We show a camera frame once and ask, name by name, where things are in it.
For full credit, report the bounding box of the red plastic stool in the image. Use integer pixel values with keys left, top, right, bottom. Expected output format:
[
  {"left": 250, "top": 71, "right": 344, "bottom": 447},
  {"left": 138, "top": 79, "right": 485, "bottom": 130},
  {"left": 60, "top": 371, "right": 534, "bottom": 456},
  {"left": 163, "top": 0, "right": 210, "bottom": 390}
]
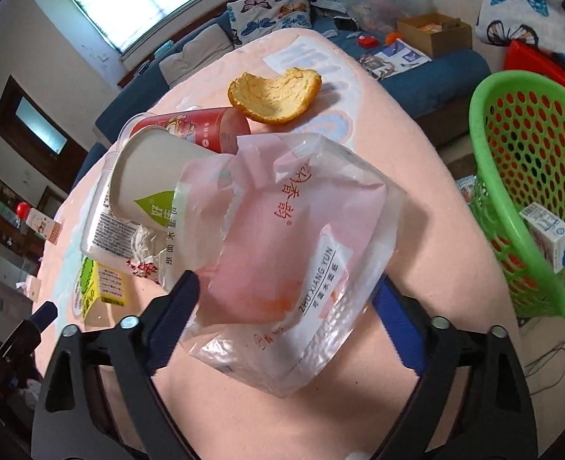
[{"left": 503, "top": 39, "right": 565, "bottom": 101}]

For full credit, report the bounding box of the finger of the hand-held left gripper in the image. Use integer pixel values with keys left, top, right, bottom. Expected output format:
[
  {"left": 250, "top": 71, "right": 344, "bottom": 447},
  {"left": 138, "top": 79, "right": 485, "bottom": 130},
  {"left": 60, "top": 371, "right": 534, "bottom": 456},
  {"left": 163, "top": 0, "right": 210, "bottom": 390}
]
[{"left": 21, "top": 301, "right": 58, "bottom": 338}]

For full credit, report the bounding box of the orange peel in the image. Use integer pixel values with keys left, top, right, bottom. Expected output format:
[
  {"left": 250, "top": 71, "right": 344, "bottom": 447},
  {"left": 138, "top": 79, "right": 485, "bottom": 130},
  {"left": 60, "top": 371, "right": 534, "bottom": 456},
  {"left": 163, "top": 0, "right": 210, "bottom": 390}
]
[{"left": 228, "top": 68, "right": 322, "bottom": 124}]

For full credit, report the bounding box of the dark wooden shelf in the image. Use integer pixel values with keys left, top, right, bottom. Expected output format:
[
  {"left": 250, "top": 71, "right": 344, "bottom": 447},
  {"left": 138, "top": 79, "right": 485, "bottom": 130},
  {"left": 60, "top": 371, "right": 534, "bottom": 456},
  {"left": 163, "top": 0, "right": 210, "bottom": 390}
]
[{"left": 0, "top": 163, "right": 67, "bottom": 250}]

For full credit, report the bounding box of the butterfly print blanket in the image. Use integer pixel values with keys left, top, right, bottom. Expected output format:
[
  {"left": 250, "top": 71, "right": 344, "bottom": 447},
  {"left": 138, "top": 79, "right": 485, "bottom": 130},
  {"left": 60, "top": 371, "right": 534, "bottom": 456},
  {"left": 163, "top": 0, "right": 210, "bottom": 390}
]
[{"left": 474, "top": 0, "right": 565, "bottom": 87}]

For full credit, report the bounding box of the yellow green carton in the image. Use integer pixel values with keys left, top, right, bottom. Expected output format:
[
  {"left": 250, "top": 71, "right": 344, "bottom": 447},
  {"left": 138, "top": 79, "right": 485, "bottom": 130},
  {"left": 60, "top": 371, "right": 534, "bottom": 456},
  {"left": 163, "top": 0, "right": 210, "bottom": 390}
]
[{"left": 74, "top": 256, "right": 130, "bottom": 324}]

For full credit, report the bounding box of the clear pink plastic bag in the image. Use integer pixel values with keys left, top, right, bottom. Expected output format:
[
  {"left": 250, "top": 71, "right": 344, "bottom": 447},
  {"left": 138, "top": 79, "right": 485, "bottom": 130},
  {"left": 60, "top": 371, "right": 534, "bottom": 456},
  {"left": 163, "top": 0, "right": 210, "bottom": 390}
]
[{"left": 163, "top": 131, "right": 405, "bottom": 398}]

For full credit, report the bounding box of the clear labelled plastic container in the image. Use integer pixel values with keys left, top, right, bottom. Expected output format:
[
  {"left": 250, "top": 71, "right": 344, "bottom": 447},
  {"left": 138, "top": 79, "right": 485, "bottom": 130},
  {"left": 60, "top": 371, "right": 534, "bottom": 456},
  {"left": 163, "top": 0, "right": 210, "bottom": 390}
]
[{"left": 79, "top": 151, "right": 142, "bottom": 266}]

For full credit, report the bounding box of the black cable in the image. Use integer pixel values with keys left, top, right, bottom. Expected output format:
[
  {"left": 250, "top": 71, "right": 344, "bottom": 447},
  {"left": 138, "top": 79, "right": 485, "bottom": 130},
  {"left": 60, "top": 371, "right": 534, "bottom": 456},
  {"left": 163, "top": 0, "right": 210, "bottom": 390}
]
[{"left": 522, "top": 340, "right": 565, "bottom": 384}]

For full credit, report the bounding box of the printed booklet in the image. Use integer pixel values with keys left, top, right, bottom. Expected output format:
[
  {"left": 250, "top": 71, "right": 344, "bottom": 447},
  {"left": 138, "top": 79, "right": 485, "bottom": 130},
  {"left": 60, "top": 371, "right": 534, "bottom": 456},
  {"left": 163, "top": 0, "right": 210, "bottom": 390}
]
[{"left": 359, "top": 38, "right": 432, "bottom": 80}]

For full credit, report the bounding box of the cardboard box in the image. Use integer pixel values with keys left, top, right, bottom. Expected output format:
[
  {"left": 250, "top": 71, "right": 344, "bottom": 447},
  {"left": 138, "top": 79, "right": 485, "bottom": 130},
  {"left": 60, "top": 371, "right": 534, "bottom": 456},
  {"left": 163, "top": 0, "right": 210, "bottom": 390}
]
[{"left": 396, "top": 12, "right": 473, "bottom": 58}]

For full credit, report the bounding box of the butterfly print pillow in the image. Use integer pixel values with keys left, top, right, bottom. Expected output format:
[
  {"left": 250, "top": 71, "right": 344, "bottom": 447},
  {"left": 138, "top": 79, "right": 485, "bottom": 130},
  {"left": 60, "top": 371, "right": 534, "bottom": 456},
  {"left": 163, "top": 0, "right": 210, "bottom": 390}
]
[{"left": 226, "top": 0, "right": 312, "bottom": 44}]

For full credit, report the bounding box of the green plastic basket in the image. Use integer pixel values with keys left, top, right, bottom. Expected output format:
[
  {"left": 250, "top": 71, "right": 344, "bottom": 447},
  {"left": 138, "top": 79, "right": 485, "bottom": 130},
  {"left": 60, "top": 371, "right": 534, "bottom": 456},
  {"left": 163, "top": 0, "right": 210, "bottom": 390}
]
[{"left": 469, "top": 71, "right": 565, "bottom": 332}]

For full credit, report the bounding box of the beige cushion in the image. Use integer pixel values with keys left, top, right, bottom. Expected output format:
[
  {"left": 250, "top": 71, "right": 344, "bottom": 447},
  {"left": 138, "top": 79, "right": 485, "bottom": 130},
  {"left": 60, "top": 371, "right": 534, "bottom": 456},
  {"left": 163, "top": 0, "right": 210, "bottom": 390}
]
[{"left": 159, "top": 24, "right": 235, "bottom": 89}]

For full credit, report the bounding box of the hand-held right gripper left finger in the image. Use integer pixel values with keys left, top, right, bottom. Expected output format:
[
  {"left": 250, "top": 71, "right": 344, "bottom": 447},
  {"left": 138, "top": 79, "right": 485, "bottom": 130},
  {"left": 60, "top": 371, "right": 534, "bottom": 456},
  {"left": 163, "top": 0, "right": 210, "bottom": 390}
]
[{"left": 32, "top": 271, "right": 202, "bottom": 460}]

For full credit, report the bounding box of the dark wooden door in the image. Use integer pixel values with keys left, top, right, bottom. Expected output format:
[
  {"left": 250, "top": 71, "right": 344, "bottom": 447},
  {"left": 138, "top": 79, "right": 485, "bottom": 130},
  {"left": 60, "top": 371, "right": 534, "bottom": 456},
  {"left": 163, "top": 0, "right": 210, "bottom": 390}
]
[{"left": 0, "top": 75, "right": 89, "bottom": 192}]

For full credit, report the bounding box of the white bottle with red cap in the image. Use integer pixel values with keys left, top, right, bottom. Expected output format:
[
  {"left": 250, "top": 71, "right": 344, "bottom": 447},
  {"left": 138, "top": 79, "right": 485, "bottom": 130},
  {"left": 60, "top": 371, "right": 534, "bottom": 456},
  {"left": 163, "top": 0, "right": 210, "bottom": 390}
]
[{"left": 16, "top": 201, "right": 56, "bottom": 240}]

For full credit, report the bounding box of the blue sofa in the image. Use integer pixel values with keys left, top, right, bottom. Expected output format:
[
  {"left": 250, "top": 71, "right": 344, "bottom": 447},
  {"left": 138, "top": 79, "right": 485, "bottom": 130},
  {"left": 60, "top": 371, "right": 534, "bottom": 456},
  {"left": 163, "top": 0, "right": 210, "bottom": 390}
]
[{"left": 69, "top": 10, "right": 491, "bottom": 192}]

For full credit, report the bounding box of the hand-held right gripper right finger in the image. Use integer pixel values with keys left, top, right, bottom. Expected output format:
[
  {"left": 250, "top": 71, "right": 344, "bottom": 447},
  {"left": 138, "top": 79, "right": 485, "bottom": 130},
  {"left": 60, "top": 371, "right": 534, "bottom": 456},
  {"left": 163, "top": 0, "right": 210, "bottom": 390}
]
[{"left": 366, "top": 275, "right": 537, "bottom": 460}]

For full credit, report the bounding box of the clear storage bin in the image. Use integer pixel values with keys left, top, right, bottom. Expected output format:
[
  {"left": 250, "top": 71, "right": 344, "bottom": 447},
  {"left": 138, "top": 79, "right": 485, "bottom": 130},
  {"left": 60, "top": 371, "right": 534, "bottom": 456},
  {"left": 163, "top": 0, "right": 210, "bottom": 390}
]
[{"left": 333, "top": 0, "right": 434, "bottom": 34}]

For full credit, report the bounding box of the small white blue carton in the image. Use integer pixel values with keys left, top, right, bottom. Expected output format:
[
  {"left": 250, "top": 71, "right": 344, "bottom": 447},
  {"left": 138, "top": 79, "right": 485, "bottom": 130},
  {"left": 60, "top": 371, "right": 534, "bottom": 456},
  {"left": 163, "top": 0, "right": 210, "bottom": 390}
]
[{"left": 519, "top": 201, "right": 565, "bottom": 274}]

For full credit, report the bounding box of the white paper cup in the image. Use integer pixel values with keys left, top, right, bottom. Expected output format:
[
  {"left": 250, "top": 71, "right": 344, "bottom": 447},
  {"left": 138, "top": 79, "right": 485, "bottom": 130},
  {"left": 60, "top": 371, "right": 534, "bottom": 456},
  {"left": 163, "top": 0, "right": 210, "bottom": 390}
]
[{"left": 107, "top": 127, "right": 238, "bottom": 231}]

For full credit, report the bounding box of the pink printed blanket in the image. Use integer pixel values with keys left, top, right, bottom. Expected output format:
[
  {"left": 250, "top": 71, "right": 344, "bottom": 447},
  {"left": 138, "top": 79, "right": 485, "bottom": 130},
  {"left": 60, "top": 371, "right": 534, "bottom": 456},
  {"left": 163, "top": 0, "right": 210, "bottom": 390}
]
[{"left": 43, "top": 29, "right": 527, "bottom": 460}]

